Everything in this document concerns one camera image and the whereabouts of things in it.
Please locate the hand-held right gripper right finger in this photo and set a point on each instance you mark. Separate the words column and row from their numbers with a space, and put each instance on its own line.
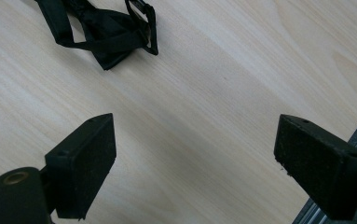
column 319, row 168

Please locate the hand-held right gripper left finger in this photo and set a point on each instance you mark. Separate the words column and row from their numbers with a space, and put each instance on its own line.
column 79, row 168

